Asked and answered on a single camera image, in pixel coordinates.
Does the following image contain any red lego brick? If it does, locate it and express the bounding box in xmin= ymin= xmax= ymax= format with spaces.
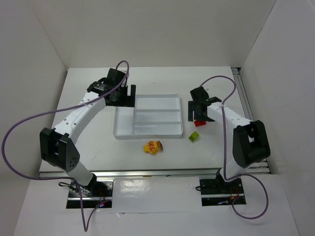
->
xmin=194 ymin=120 xmax=207 ymax=127

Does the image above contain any lime green lego brick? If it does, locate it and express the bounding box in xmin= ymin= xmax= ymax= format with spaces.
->
xmin=189 ymin=132 xmax=199 ymax=142

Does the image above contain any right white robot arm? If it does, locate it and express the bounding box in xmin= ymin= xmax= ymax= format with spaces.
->
xmin=188 ymin=87 xmax=271 ymax=190

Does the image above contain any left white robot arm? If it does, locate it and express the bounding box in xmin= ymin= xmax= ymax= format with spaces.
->
xmin=39 ymin=68 xmax=136 ymax=194

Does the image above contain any white compartment tray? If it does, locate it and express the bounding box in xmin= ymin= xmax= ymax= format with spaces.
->
xmin=113 ymin=94 xmax=183 ymax=140

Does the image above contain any brown lego brick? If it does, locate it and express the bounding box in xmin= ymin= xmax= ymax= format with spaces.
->
xmin=157 ymin=141 xmax=163 ymax=151

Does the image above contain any yellow lego brick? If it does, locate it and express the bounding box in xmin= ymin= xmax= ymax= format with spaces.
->
xmin=144 ymin=141 xmax=160 ymax=155

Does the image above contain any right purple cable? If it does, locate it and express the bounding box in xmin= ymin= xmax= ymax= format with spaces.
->
xmin=199 ymin=75 xmax=269 ymax=220

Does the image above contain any purple cable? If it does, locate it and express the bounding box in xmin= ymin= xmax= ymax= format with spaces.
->
xmin=1 ymin=60 xmax=130 ymax=233
xmin=199 ymin=75 xmax=269 ymax=220

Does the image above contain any aluminium front rail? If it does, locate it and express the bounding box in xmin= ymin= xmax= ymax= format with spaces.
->
xmin=38 ymin=168 xmax=222 ymax=178

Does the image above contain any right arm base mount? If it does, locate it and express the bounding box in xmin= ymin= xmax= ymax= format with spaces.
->
xmin=195 ymin=172 xmax=246 ymax=207

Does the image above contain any aluminium side rail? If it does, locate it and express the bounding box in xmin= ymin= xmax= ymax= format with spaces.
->
xmin=231 ymin=67 xmax=270 ymax=175

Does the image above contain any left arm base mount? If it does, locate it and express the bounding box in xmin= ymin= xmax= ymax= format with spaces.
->
xmin=58 ymin=179 xmax=114 ymax=209

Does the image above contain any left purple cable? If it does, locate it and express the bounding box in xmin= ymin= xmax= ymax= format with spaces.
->
xmin=1 ymin=60 xmax=130 ymax=233

